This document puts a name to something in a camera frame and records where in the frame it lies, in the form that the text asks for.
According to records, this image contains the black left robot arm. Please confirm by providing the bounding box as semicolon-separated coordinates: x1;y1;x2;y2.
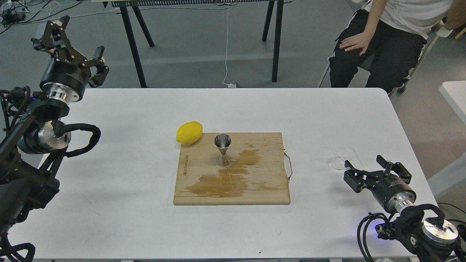
0;16;109;262

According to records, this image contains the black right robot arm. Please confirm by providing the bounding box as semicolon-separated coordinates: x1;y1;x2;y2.
343;155;465;262

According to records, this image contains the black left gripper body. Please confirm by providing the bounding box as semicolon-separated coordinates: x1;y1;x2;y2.
39;55;91;102

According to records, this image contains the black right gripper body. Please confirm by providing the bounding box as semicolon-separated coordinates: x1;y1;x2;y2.
371;175;416;214

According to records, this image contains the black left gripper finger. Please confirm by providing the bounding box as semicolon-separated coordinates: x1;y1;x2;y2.
80;46;110;88
31;15;82;68

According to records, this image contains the white hanging cable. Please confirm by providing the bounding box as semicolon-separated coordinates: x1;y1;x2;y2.
222;4;237;88

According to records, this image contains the clear glass measuring cup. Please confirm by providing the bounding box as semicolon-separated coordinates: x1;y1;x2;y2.
331;147;355;170

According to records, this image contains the black legged background table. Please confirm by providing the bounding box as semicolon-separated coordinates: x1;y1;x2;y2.
92;0;292;88

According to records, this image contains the steel double jigger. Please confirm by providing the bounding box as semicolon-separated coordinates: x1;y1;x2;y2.
214;133;232;167

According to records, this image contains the white side table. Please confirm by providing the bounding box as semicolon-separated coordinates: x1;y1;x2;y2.
439;81;466;124

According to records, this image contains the floor cables and adapter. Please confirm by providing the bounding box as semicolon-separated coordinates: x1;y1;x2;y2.
0;0;121;35

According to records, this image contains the seated person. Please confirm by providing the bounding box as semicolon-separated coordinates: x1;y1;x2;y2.
328;0;465;94

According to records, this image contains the yellow lemon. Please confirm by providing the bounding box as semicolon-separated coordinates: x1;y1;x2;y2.
176;121;203;146

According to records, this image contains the wooden cutting board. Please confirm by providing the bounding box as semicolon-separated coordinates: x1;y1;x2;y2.
173;132;291;206

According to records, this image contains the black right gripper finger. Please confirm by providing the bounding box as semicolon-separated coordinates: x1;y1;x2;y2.
343;160;383;193
376;155;412;184

